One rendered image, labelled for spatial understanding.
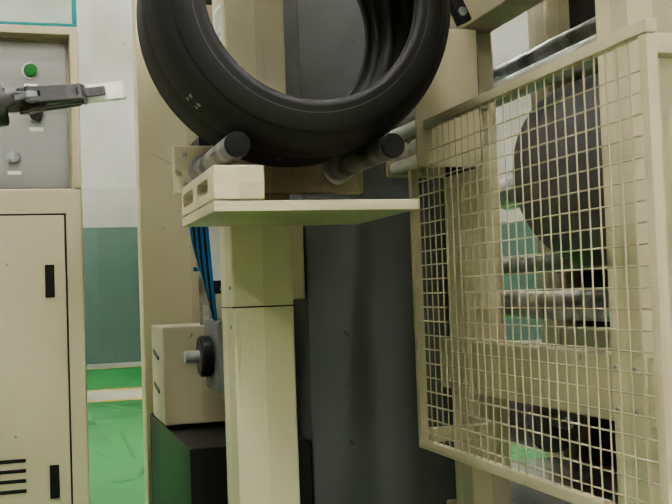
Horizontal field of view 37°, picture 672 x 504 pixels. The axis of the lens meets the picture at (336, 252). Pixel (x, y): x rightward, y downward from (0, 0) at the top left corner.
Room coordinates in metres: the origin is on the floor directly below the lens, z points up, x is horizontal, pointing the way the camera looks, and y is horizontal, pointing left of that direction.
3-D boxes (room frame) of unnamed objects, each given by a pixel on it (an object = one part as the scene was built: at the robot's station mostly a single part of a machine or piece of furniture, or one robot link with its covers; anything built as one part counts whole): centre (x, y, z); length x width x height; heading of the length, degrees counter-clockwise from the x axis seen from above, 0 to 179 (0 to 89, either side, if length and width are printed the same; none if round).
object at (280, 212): (1.90, 0.08, 0.80); 0.37 x 0.36 x 0.02; 107
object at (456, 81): (2.23, -0.22, 1.05); 0.20 x 0.15 x 0.30; 17
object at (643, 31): (1.78, -0.31, 0.65); 0.90 x 0.02 x 0.70; 17
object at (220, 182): (1.86, 0.21, 0.83); 0.36 x 0.09 x 0.06; 17
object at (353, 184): (2.07, 0.13, 0.90); 0.40 x 0.03 x 0.10; 107
